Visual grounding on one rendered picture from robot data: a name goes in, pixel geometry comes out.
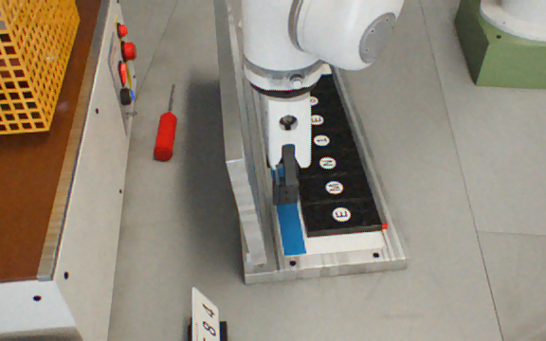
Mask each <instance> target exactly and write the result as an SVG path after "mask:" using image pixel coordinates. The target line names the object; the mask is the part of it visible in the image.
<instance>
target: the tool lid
mask: <svg viewBox="0 0 546 341"><path fill-rule="evenodd" d="M214 12H215V25H216V38H217V51H218V63H219V77H220V89H221V101H222V116H223V128H224V141H225V154H226V164H227V171H228V174H229V178H230V182H231V185H232V190H233V194H234V197H235V201H236V205H238V208H239V212H240V217H241V220H242V224H243V228H244V232H245V235H246V243H247V246H248V250H249V254H250V257H251V261H252V264H259V263H266V262H267V255H266V249H265V243H264V235H263V225H262V218H261V210H260V202H259V195H258V188H257V179H256V172H255V165H254V156H253V150H252V145H251V137H250V127H249V119H248V111H247V105H246V90H245V83H244V75H243V69H242V60H241V55H240V50H239V45H238V39H236V34H235V29H234V25H233V20H232V14H231V9H230V4H229V0H214Z"/></svg>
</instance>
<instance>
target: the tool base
mask: <svg viewBox="0 0 546 341"><path fill-rule="evenodd" d="M334 69H335V71H336V74H337V80H338V83H339V86H340V88H341V91H342V94H343V97H344V99H345V102H346V106H347V109H348V112H350V115H351V117H352V120H353V123H354V125H355V131H356V134H357V137H358V140H359V143H360V145H361V148H362V151H363V153H364V156H365V160H366V163H367V166H368V169H369V172H370V174H371V177H372V179H373V184H374V188H375V191H377V194H378V197H379V200H380V202H381V205H382V207H383V210H384V213H385V217H386V220H387V223H388V229H382V231H380V233H381V236H382V239H383V243H384V247H383V248H380V249H370V250H360V251H350V252H339V253H329V254H318V255H308V256H298V257H288V258H287V257H285V256H284V255H283V254H282V246H281V239H280V232H279V227H278V221H277V213H276V208H275V206H274V205H273V201H272V183H271V176H270V170H269V168H268V167H267V163H266V146H265V145H264V143H265V141H264V137H263V129H262V122H261V114H260V108H259V101H258V95H257V91H256V90H254V89H253V87H252V86H250V84H249V81H248V79H247V78H246V74H245V71H244V69H243V75H244V83H245V90H246V105H247V111H248V119H249V127H250V137H251V145H252V150H253V156H254V165H255V172H256V179H257V188H258V195H259V202H260V210H261V218H262V225H263V235H264V243H265V249H266V255H267V262H266V263H259V264H252V261H251V257H250V254H249V250H248V246H247V243H246V235H245V232H244V228H243V224H242V220H241V217H240V225H241V235H242V247H243V257H244V268H245V278H246V284H252V283H263V282H273V281H283V280H292V279H303V278H322V277H331V276H341V275H351V274H361V273H371V272H381V271H390V270H391V269H400V268H408V267H409V264H410V252H409V250H408V248H407V245H406V241H404V239H403V236H402V233H401V230H400V228H399V225H398V222H397V221H396V218H395V215H394V211H393V209H392V206H391V201H390V199H389V196H388V193H387V191H386V189H385V185H384V182H383V179H382V176H381V174H380V171H379V168H378V166H377V164H375V161H374V157H373V153H372V150H371V147H370V144H369V142H368V139H367V136H366V134H365V132H364V128H363V125H362V122H361V120H360V117H359V114H358V111H357V110H356V107H355V101H354V99H353V96H352V93H351V90H350V88H348V85H347V82H346V80H345V78H344V74H343V71H342V69H341V68H338V67H336V66H334ZM373 253H378V254H379V255H380V257H379V258H374V257H373ZM291 260H295V261H296V262H297V264H296V265H295V266H291V265H290V264H289V261H291Z"/></svg>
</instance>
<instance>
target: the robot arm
mask: <svg viewBox="0 0 546 341"><path fill-rule="evenodd" d="M403 3H404V0H241V14H242V34H243V55H244V71H245V74H246V78H247V79H248V81H249V84H250V86H252V87H253V89H254V90H256V91H257V92H259V95H260V114H261V122H262V129H263V137H264V141H265V143H264V145H265V146H266V163H267V167H268V168H269V169H273V170H274V175H275V180H274V181H272V201H273V205H274V206H278V205H289V204H296V203H297V202H298V201H299V185H300V180H299V164H300V166H301V167H302V168H308V167H309V165H310V163H311V106H310V92H309V91H310V90H312V89H313V88H314V87H315V85H316V83H317V80H318V79H319V77H321V75H322V71H323V61H325V62H327V63H329V64H331V65H333V66H336V67H338V68H341V69H346V70H359V69H363V68H365V67H367V66H368V65H370V64H371V63H373V62H374V61H375V59H377V58H378V57H379V56H380V54H381V53H382V51H383V50H384V48H385V46H386V44H387V42H388V40H389V38H390V37H391V33H392V31H393V29H394V26H395V24H396V21H397V18H398V15H399V13H400V10H401V8H402V6H403ZM479 12H480V14H481V16H482V18H483V20H484V21H486V22H487V23H488V24H489V25H492V26H493V27H496V28H498V29H500V30H502V31H504V32H507V33H510V34H512V35H516V36H519V37H523V38H527V39H532V40H538V41H546V0H482V1H481V3H480V6H479ZM298 162H299V163H298ZM280 168H283V176H281V177H280V171H279V169H280Z"/></svg>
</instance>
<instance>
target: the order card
mask: <svg viewBox="0 0 546 341"><path fill-rule="evenodd" d="M192 341H220V331H219V311H218V308H217V307H216V306H215V305H214V304H213V303H212V302H211V301H209V300H207V298H206V297H205V296H204V295H203V294H202V293H201V292H199V291H198V290H197V289H196V288H195V287H193V288H192Z"/></svg>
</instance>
